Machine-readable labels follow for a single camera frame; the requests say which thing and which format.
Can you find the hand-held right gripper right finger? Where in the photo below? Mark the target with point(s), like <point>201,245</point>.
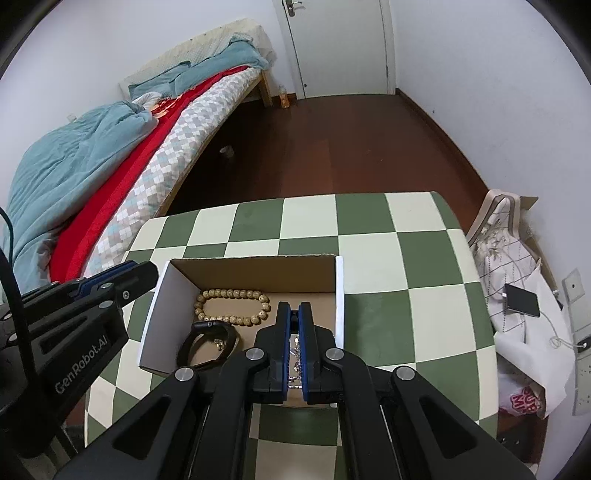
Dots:
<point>301,350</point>

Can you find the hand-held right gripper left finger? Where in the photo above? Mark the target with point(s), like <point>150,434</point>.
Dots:
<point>287,350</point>

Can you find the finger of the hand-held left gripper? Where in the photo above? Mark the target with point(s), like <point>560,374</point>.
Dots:
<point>92,279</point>
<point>136,284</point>

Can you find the cardboard box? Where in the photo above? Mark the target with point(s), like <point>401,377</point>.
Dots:
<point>258,277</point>
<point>531,217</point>

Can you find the black bangle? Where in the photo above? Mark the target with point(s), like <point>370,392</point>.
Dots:
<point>184,350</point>

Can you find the red blanket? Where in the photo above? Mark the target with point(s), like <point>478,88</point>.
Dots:
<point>115,194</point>

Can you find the large light blue blanket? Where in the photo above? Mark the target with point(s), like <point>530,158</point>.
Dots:
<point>69,175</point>

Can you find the wooden bed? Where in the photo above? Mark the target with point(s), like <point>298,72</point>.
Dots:
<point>152,175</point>

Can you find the green white checkered table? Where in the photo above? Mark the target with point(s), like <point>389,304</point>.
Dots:
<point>406,314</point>

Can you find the grey white checked sheet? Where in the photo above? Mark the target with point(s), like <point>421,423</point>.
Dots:
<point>171,157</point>

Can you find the small object under bed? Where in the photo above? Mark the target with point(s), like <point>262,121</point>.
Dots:
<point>226,151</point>

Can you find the light blue pillow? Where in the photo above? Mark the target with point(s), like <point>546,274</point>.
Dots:
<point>157,78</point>

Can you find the white plastic bag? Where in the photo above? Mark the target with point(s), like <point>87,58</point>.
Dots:
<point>521,397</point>

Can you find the black smartphone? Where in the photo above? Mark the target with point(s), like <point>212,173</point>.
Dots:
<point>521,300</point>

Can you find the small orange bottle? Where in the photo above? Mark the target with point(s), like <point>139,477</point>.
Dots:
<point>283,99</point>

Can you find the small light blue blanket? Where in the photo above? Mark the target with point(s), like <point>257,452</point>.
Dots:
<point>231,60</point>

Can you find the cream headboard cover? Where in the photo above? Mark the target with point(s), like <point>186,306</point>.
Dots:
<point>194,46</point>

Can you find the flat cardboard box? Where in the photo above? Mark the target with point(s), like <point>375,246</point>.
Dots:
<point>531,217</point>

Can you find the black charger plug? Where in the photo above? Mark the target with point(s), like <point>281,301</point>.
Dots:
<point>584,345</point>

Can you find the white door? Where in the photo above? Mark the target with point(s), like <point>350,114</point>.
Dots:
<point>341,46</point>

